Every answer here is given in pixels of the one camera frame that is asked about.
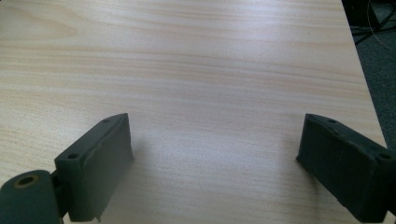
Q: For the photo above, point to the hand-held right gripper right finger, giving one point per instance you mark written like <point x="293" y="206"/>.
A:
<point x="345" y="165"/>

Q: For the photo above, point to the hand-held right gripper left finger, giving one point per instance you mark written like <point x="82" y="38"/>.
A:
<point x="93" y="168"/>

